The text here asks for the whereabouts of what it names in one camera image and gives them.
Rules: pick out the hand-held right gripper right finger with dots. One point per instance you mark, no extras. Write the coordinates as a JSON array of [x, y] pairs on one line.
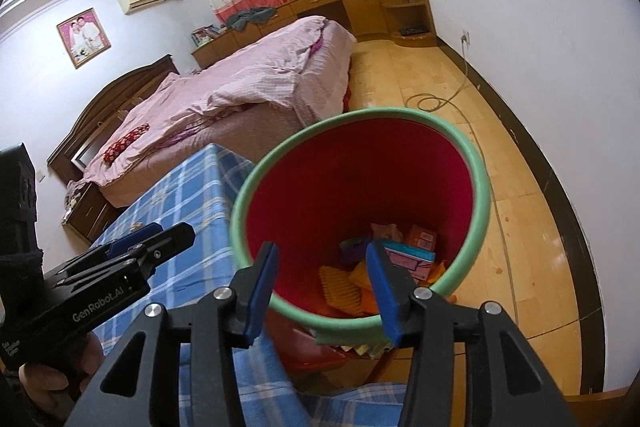
[[382, 292]]

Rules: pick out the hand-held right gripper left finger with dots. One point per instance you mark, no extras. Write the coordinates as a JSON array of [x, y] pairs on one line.
[[260, 292]]

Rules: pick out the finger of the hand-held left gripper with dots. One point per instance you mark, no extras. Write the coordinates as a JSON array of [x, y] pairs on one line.
[[165, 244], [132, 237]]

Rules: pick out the orange foam net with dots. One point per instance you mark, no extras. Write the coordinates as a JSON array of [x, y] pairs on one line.
[[369, 299]]

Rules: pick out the small yellow foam net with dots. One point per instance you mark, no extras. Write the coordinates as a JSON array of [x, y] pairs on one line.
[[361, 276]]

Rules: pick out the white and teal medicine box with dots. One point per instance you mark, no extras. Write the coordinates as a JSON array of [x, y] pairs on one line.
[[407, 259]]

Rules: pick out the large yellow foam net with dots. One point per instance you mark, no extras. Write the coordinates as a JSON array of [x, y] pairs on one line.
[[340, 289]]

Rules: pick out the purple plastic bag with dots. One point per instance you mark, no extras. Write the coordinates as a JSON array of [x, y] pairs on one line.
[[355, 249]]

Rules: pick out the orange plastic bag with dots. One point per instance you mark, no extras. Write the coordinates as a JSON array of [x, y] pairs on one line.
[[435, 272]]

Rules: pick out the cream plastic bag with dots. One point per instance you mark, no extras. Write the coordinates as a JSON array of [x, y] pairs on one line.
[[387, 232]]

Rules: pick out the orange cardboard box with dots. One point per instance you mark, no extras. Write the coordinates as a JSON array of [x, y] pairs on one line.
[[420, 237]]

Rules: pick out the red bin with green rim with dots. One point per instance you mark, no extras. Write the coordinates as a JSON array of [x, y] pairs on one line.
[[350, 177]]

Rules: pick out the person's left hand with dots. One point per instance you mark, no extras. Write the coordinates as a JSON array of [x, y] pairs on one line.
[[55, 384]]

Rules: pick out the dark wooden nightstand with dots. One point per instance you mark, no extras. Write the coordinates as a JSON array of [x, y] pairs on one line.
[[92, 212]]

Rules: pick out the blue plaid tablecloth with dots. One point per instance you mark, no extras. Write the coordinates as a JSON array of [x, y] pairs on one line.
[[200, 192]]

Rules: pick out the clutter on nightstand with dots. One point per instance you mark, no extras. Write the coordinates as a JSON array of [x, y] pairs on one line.
[[75, 197]]

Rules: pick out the red plastic piece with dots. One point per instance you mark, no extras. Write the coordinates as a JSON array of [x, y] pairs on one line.
[[310, 352]]

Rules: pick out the red floral pillow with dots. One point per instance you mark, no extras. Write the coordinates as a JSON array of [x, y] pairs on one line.
[[125, 142]]

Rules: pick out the wooden bed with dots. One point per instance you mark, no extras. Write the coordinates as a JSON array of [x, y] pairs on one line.
[[115, 97]]

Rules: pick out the pink quilt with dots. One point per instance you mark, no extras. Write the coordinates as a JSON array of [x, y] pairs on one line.
[[250, 77]]

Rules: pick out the row of books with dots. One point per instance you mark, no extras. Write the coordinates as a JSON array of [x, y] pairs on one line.
[[207, 36]]

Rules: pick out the grey clothes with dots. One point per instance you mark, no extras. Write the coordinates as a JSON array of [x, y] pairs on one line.
[[250, 18]]

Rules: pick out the black flat device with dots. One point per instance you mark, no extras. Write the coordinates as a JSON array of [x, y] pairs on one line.
[[414, 30]]

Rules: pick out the long wooden cabinet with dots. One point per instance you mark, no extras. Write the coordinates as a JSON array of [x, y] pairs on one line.
[[365, 7]]

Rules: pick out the framed wall picture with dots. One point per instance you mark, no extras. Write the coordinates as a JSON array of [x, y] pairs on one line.
[[83, 38]]

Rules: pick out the white wall socket with plug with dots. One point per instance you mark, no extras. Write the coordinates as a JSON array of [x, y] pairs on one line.
[[465, 37]]

